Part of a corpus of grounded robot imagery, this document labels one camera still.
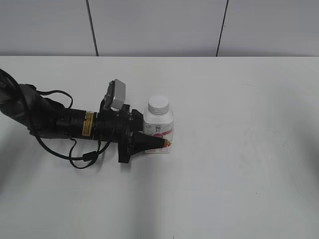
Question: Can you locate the white strawberry yogurt bottle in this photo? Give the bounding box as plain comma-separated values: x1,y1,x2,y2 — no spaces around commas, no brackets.
143,103,174,153

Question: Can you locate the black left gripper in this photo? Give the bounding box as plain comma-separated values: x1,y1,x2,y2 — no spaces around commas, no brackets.
95,104,165,163

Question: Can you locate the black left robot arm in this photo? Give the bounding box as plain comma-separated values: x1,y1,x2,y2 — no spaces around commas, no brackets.
0,70,170,166

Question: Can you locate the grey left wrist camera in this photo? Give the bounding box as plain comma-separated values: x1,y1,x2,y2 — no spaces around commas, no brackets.
103,79,126,110

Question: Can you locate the white round bottle cap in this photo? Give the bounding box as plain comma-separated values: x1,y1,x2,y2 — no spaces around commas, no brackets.
148,96,169,115

